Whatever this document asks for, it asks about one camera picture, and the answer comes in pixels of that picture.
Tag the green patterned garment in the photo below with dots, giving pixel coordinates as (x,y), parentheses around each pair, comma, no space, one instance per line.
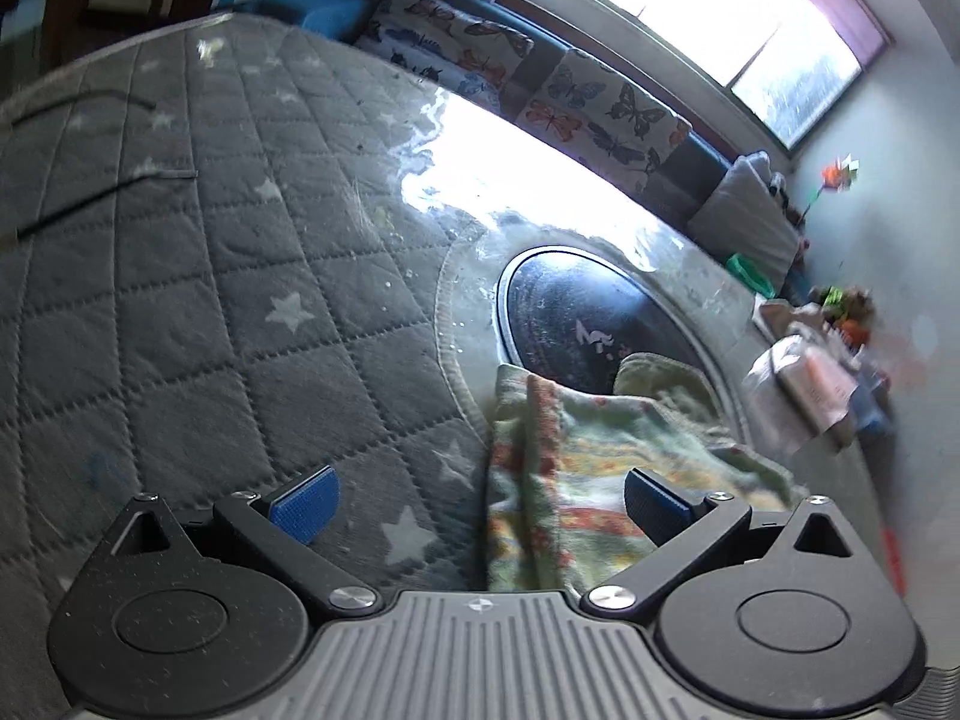
(570,465)

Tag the cream garment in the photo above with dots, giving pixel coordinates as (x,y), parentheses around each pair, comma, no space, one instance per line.
(787,322)

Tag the colourful pinwheel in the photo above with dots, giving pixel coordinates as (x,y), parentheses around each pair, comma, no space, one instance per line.
(838,176)

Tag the window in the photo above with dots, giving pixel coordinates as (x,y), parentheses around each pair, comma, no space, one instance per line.
(712,7)

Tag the pink folded garment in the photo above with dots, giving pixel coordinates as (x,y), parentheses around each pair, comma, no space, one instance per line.
(806,390)

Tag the stuffed toy in green clothes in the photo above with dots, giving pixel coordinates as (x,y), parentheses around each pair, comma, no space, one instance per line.
(844,304)

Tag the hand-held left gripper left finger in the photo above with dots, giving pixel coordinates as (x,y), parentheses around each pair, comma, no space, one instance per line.
(304,504)

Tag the grey star quilted table cover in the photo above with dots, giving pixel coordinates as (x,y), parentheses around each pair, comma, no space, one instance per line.
(187,277)

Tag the orange stuffed toy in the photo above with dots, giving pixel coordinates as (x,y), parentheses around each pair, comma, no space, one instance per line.
(850,330)

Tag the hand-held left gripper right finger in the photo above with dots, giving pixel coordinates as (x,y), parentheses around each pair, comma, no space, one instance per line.
(656,506)

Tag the green plastic basin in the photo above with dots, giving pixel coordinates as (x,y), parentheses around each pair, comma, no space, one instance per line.
(750,276)

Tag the large butterfly print cushion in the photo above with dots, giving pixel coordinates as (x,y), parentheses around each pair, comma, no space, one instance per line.
(600,120)

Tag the grey pillow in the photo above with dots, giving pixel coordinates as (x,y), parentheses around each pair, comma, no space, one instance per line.
(742,221)

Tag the blue sofa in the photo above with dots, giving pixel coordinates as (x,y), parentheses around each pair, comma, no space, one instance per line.
(315,11)

